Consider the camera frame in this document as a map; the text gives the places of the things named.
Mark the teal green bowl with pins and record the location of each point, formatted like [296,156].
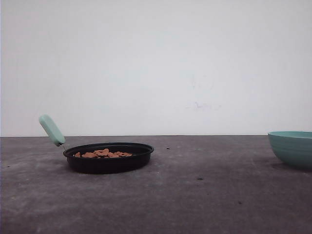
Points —
[292,147]

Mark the black pan with green handle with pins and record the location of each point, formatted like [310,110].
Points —
[141,157]

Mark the brown beef cubes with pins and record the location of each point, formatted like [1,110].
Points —
[105,153]

